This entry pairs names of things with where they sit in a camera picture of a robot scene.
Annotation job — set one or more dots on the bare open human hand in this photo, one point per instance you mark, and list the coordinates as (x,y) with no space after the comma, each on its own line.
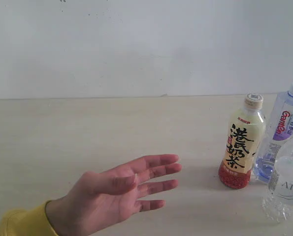
(100,200)

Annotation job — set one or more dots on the milk tea bottle yellow label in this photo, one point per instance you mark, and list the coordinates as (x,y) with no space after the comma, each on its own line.
(245,132)

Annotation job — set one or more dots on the clear water bottle white label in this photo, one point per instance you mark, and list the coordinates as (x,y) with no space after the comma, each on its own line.
(278,202)

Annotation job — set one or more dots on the yellow sleeved forearm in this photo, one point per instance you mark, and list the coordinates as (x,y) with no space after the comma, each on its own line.
(21,222)

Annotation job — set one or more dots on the clear Ganten water bottle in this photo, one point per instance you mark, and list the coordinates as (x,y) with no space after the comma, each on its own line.
(279,129)

